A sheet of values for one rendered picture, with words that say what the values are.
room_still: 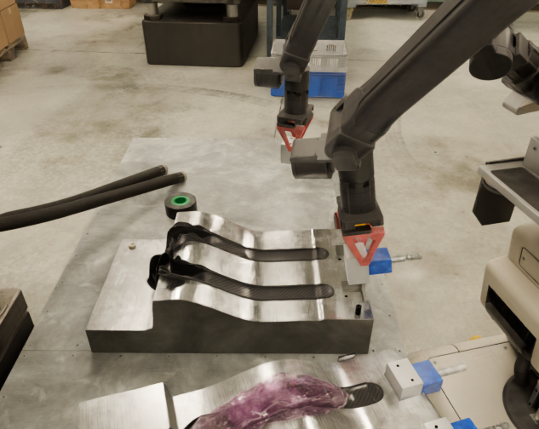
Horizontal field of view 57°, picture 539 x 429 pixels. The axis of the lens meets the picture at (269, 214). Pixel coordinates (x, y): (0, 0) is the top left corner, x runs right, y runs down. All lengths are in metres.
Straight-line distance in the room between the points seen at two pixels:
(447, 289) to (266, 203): 1.24
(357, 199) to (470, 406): 0.93
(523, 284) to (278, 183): 0.66
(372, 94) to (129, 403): 0.53
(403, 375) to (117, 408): 0.42
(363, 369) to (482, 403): 0.80
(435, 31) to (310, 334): 0.54
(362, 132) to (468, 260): 1.91
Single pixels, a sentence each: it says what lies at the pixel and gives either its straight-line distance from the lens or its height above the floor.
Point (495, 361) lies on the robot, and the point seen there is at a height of 0.28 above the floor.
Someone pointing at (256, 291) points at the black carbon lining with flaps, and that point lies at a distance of 0.93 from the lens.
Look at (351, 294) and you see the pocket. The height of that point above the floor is 0.86.
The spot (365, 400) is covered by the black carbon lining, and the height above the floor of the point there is 0.85.
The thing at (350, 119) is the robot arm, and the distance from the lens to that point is 0.67.
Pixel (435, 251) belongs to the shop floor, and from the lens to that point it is 2.55.
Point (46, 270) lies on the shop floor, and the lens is 2.53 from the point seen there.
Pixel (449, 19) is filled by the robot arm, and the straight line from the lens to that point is 0.56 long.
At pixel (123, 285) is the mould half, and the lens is 1.01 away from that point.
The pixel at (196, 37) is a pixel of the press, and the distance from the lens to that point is 4.88.
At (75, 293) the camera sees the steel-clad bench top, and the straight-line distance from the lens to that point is 1.11.
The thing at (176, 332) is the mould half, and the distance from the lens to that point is 0.91.
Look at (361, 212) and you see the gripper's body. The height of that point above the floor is 1.07.
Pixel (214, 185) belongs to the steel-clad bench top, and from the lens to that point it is 1.39.
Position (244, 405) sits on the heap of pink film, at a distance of 0.74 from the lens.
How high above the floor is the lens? 1.52
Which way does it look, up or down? 35 degrees down
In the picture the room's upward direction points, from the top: straight up
